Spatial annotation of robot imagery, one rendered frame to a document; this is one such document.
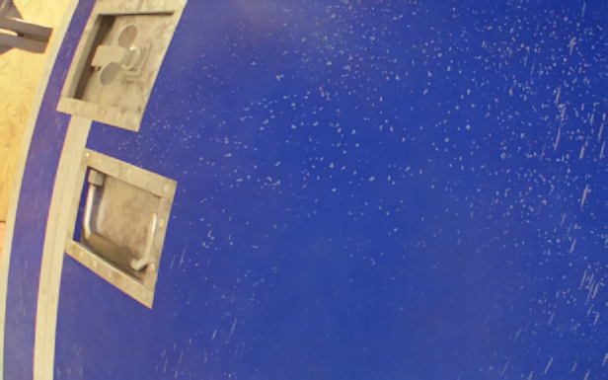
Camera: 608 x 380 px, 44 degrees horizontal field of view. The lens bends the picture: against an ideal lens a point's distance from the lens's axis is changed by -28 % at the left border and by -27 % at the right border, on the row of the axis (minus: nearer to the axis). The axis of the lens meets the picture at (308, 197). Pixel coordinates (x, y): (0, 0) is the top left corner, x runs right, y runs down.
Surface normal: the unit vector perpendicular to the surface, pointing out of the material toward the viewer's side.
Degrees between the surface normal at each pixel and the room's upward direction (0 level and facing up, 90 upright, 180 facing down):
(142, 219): 90
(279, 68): 90
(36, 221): 90
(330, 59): 90
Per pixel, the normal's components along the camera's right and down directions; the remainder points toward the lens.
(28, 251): -0.61, -0.15
